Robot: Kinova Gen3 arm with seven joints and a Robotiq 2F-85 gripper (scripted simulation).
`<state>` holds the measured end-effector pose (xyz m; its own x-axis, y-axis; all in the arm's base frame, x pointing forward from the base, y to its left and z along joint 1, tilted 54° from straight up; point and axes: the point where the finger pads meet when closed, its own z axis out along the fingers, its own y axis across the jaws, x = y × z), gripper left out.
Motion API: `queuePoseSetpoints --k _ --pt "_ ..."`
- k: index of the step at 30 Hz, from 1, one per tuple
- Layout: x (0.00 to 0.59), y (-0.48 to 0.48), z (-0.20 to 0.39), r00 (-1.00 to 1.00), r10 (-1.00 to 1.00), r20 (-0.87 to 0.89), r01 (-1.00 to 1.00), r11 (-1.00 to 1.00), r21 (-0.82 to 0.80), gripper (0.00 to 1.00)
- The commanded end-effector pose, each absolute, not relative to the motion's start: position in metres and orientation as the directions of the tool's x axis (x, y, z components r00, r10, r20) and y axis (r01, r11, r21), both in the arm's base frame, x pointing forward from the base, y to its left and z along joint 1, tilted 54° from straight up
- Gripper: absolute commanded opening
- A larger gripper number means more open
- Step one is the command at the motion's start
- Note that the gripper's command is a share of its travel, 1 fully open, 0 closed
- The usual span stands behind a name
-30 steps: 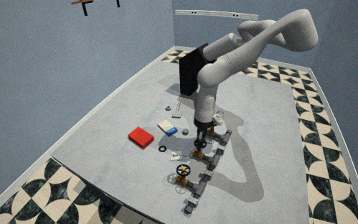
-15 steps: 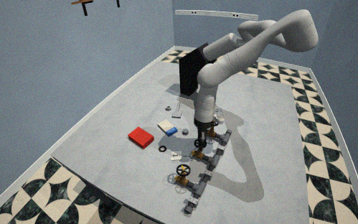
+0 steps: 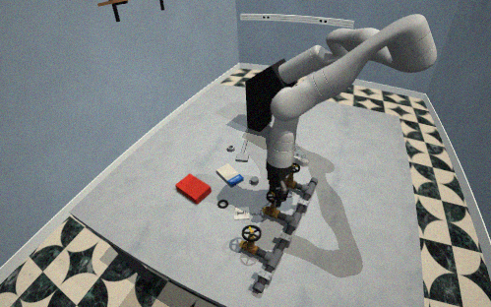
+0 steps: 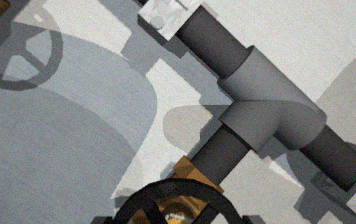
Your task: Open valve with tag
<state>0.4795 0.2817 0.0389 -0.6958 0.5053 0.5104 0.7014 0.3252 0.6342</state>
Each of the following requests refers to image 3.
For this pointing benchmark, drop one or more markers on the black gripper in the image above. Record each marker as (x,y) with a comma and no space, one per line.
(278,177)

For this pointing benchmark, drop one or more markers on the white tag on grey metal chain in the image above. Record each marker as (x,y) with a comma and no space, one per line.
(243,213)

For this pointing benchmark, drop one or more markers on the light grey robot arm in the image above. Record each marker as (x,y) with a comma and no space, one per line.
(407,46)

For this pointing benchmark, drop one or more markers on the red rectangular block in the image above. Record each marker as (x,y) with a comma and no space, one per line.
(193,188)

